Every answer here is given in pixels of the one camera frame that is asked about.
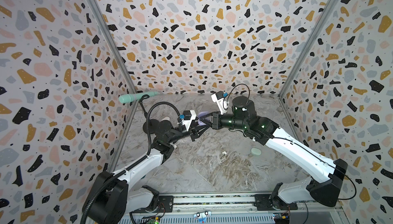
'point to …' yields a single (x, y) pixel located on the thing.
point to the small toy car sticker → (201, 217)
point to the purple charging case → (201, 114)
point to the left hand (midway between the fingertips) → (209, 121)
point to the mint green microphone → (127, 98)
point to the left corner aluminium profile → (125, 70)
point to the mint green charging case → (256, 151)
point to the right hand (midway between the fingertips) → (200, 117)
